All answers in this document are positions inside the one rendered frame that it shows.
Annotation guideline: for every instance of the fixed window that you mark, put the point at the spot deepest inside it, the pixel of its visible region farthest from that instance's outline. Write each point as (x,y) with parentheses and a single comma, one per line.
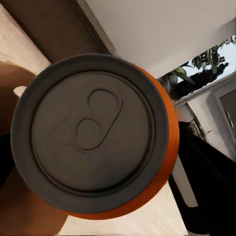
(201,73)

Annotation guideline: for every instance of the trash can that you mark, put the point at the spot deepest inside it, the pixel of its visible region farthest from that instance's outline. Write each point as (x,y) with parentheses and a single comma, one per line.
(22,212)

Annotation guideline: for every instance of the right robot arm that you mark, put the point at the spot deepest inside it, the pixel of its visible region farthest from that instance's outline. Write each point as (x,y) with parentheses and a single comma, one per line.
(184,196)

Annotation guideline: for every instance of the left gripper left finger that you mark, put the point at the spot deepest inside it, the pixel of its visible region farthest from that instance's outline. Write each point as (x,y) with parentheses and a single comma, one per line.
(6,158)

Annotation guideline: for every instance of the dishwasher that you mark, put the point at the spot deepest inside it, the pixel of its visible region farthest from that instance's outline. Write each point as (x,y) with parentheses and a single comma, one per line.
(197,131)

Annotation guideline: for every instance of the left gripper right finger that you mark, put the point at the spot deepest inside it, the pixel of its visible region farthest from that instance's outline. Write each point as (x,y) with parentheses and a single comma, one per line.
(212,177)

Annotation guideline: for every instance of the can of soda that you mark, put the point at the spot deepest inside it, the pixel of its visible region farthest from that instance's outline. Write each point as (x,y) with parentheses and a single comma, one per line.
(95,136)

